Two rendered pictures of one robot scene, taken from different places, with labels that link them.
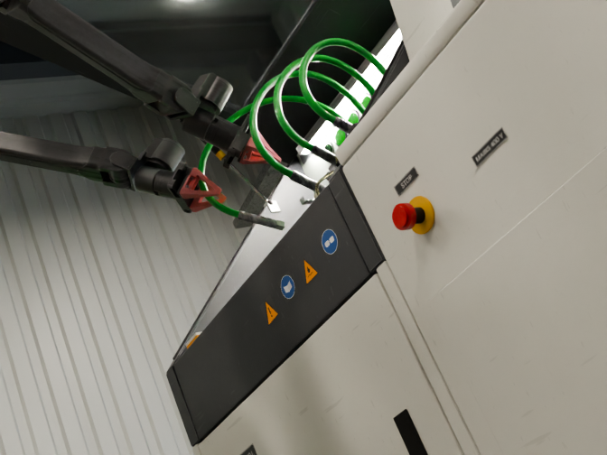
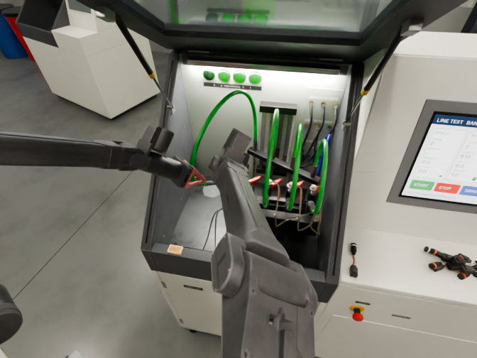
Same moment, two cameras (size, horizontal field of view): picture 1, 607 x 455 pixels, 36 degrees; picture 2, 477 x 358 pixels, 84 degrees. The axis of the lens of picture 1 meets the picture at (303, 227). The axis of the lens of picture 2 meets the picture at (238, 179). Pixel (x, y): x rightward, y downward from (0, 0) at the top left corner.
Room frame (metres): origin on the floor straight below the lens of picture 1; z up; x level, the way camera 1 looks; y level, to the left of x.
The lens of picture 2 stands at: (1.14, 0.40, 1.81)
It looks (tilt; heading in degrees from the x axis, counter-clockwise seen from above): 45 degrees down; 323
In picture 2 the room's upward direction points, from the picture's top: 1 degrees counter-clockwise
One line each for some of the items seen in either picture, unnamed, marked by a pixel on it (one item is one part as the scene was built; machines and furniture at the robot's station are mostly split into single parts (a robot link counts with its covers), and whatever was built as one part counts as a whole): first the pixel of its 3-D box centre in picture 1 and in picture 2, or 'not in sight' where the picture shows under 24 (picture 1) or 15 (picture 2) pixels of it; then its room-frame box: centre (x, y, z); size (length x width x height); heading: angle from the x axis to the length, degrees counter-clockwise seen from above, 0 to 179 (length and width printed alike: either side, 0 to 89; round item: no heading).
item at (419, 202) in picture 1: (410, 216); (357, 313); (1.15, -0.14, 0.80); 0.05 x 0.04 x 0.05; 41
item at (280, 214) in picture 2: not in sight; (274, 219); (1.58, -0.13, 0.91); 0.34 x 0.10 x 0.15; 41
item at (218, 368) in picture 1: (266, 325); (235, 270); (1.51, 0.13, 0.87); 0.62 x 0.04 x 0.16; 41
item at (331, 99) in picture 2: not in sight; (317, 126); (1.66, -0.41, 1.20); 0.13 x 0.03 x 0.31; 41
